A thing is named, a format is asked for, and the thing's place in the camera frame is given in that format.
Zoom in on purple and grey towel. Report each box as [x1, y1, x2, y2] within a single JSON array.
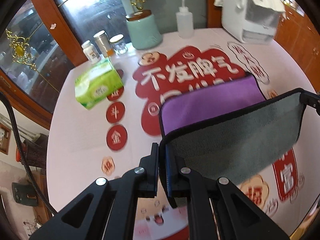
[[159, 75, 306, 207]]

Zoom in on wooden cabinet unit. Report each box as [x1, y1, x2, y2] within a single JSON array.
[[274, 3, 319, 93]]

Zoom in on printed pink tablecloth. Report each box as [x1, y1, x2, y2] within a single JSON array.
[[47, 28, 319, 234]]

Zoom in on white desktop appliance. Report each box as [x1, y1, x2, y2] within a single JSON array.
[[221, 0, 281, 44]]

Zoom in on green tissue pack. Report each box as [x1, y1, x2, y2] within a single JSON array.
[[75, 58, 124, 109]]

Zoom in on white squeeze wash bottle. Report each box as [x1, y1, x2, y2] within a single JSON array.
[[176, 0, 194, 38]]

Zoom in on white pill bottle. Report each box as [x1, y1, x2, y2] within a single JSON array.
[[81, 40, 101, 64]]

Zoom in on small glass jar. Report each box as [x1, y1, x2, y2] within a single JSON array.
[[110, 34, 127, 55]]

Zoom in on teal ceramic jar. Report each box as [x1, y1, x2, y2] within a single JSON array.
[[126, 10, 163, 50]]

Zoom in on black cable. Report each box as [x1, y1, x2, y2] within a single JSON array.
[[0, 92, 57, 217]]

